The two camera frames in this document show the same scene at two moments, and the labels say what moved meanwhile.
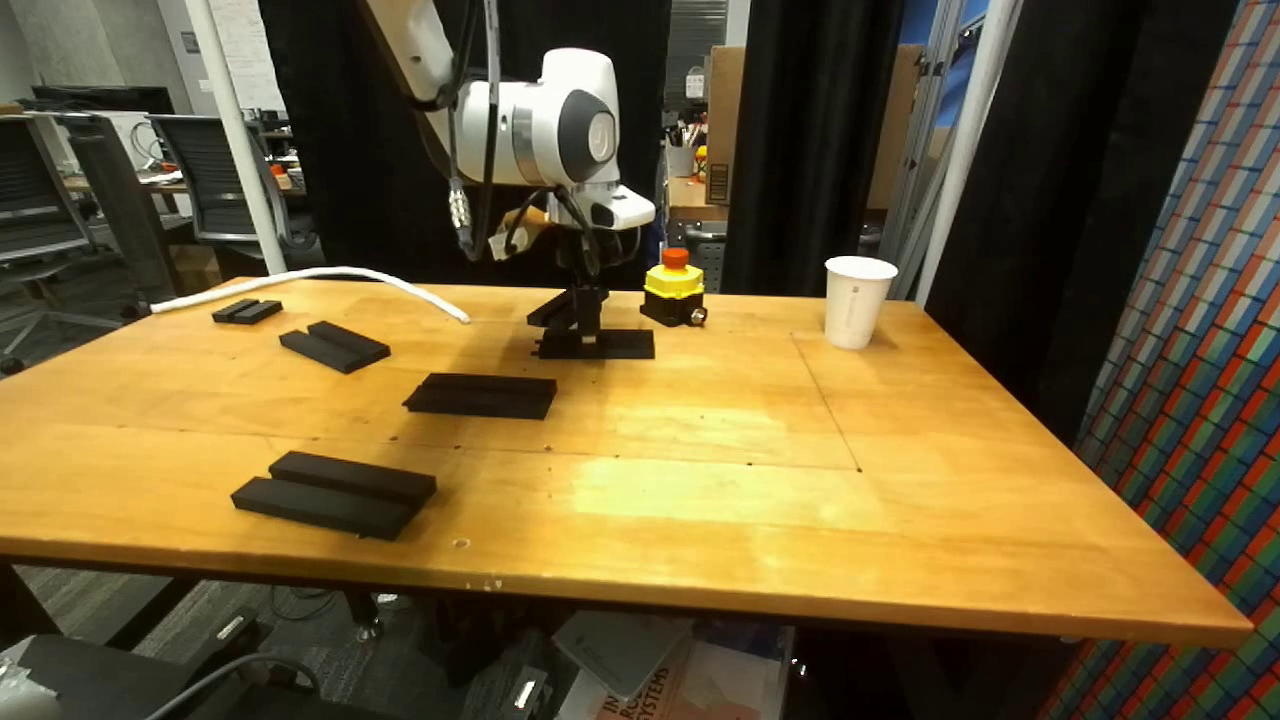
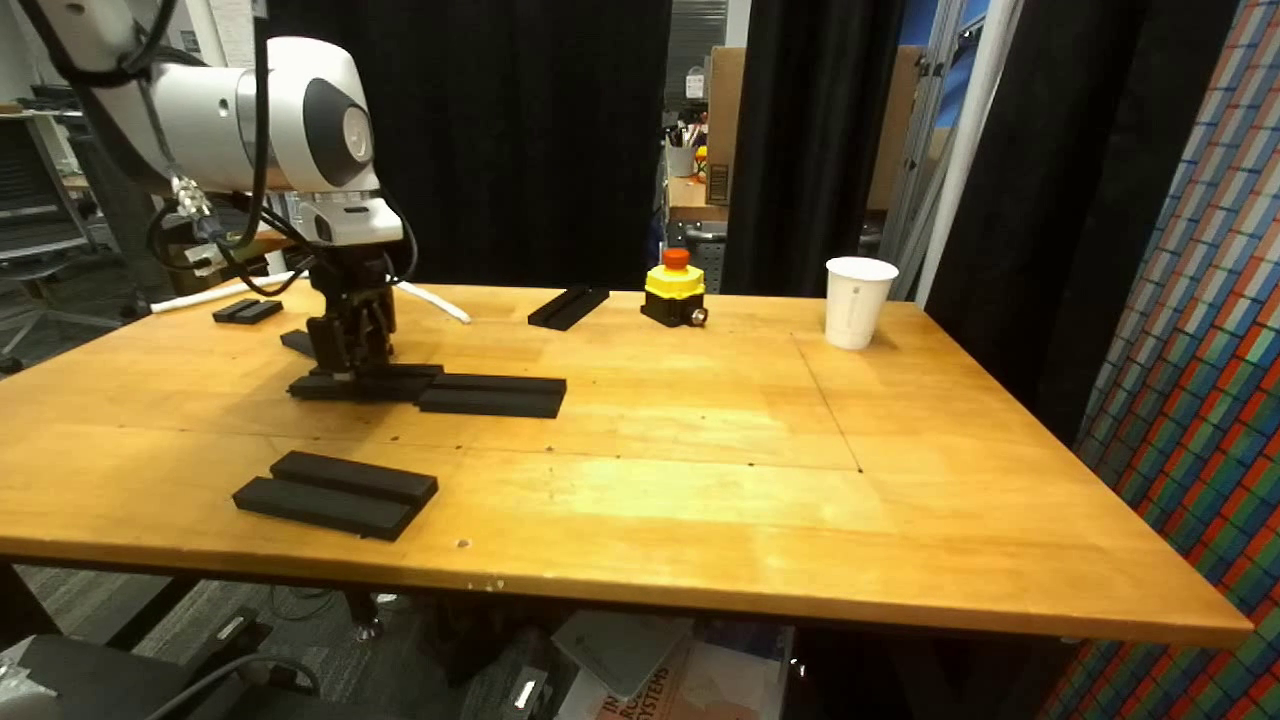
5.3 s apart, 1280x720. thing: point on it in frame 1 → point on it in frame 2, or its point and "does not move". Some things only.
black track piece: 550,309 does not move
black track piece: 597,344 → 371,386
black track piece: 483,394 does not move
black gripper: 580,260 → 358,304
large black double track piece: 338,495 does not move
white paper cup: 852,297 does not move
